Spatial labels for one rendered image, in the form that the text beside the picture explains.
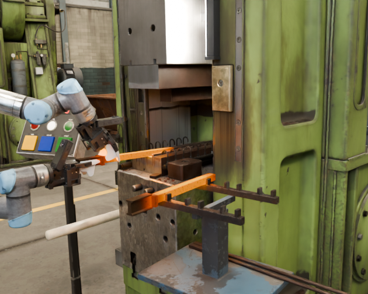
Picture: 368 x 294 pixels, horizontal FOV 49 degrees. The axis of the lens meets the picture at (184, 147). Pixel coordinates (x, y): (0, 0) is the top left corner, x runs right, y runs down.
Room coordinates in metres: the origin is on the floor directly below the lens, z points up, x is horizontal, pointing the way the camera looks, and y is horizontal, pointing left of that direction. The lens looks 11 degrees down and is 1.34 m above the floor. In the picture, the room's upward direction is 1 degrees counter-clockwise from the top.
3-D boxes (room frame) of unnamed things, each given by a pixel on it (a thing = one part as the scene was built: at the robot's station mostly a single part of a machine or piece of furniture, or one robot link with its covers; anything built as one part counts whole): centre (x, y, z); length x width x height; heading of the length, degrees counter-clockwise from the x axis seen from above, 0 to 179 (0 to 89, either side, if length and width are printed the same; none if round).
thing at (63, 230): (1.87, 0.47, 0.62); 0.44 x 0.05 x 0.05; 134
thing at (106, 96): (8.81, 1.17, 0.42); 1.89 x 1.20 x 0.85; 44
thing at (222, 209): (1.11, -0.19, 0.97); 0.23 x 0.06 x 0.02; 142
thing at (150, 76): (1.83, 0.01, 1.32); 0.42 x 0.20 x 0.10; 134
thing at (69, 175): (1.39, 0.43, 0.99); 0.12 x 0.08 x 0.09; 134
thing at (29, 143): (1.95, 0.75, 1.01); 0.07 x 0.05 x 0.07; 69
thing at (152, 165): (1.83, 0.01, 0.96); 0.42 x 0.20 x 0.09; 134
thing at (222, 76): (1.55, -0.15, 1.27); 0.09 x 0.02 x 0.17; 44
